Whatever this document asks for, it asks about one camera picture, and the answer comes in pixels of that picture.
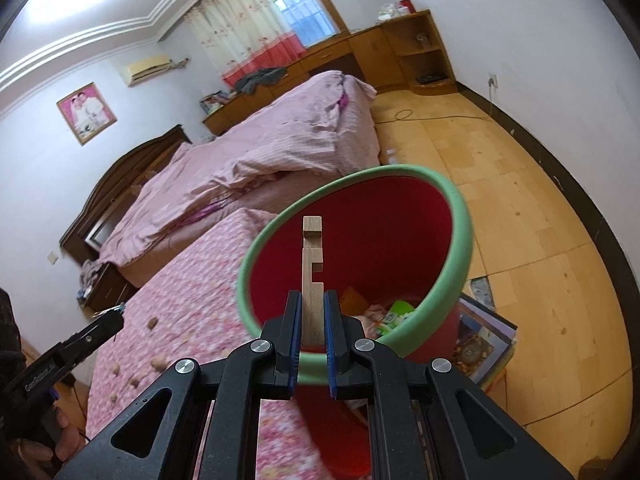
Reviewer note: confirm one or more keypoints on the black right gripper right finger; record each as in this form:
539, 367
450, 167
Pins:
427, 421

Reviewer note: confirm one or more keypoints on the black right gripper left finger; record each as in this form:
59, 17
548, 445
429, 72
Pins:
199, 421

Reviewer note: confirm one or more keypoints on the red bin with green rim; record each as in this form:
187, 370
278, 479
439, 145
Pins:
389, 232

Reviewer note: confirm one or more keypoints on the wooden notched block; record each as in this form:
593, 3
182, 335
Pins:
312, 290

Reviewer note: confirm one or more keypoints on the person's left hand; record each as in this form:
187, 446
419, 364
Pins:
37, 457

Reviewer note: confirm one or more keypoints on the stack of books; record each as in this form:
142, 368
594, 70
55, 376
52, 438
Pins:
486, 342

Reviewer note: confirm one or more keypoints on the pink floral bedspread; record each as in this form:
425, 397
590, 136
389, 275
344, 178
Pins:
193, 298

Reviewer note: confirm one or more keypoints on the dark wooden nightstand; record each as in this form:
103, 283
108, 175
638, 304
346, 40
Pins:
109, 290

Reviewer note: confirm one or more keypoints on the dark wooden bed headboard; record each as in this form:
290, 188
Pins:
115, 183

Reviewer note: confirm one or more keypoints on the pink quilt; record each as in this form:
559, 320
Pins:
323, 126

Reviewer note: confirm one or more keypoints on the dark clothes on cabinet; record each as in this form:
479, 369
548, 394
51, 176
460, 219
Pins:
269, 76

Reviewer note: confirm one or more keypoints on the long wooden cabinet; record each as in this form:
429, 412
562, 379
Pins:
404, 53

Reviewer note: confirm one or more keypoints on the floral red-hem curtain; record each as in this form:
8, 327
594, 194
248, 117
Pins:
242, 36

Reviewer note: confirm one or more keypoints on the window with bars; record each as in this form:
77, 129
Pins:
315, 22

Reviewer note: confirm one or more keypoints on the framed wall picture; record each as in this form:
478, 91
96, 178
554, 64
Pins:
86, 113

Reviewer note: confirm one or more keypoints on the wall air conditioner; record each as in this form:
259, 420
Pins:
136, 72

